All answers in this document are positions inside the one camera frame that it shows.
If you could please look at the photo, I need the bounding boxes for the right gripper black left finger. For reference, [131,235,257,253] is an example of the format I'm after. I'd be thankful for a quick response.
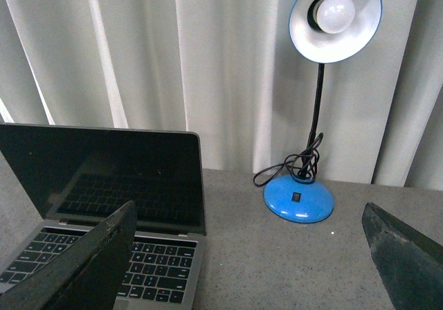
[1,201,137,309]

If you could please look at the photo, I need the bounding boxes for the grey silver laptop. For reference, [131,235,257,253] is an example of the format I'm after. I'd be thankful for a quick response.
[1,124,206,309]

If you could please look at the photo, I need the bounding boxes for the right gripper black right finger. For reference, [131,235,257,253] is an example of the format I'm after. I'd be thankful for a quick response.
[361,203,442,309]

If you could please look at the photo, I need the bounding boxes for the blue desk lamp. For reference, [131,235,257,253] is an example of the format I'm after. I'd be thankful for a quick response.
[261,0,383,224]

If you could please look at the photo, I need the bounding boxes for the white pleated curtain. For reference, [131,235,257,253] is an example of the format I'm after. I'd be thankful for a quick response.
[1,0,442,190]

